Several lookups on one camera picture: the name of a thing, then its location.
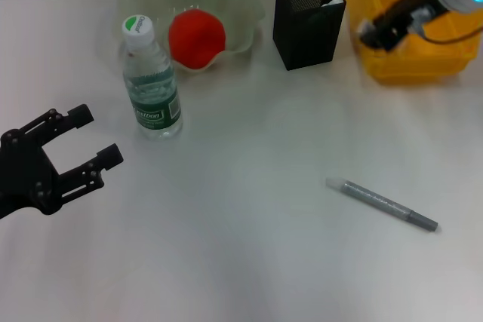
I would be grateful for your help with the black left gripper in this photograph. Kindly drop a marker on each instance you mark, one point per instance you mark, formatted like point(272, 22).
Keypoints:
point(24, 173)

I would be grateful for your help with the green white toothbrush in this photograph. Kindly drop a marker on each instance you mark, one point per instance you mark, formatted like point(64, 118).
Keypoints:
point(333, 1)

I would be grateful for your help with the clear green-label water bottle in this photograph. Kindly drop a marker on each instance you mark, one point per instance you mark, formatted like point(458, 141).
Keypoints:
point(154, 103)

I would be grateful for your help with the red ball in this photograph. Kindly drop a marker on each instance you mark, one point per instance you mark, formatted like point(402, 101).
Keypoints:
point(196, 39)

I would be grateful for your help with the grey glitter pen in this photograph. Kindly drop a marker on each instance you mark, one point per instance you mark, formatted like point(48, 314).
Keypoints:
point(381, 201)

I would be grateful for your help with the black mesh pen holder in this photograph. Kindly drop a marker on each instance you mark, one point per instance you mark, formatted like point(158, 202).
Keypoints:
point(305, 35)

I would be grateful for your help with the pale green wavy fruit plate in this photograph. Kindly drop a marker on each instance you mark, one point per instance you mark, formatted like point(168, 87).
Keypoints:
point(241, 5)

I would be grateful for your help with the yellow plastic storage bin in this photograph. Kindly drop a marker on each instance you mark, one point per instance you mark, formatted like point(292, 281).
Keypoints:
point(434, 62)

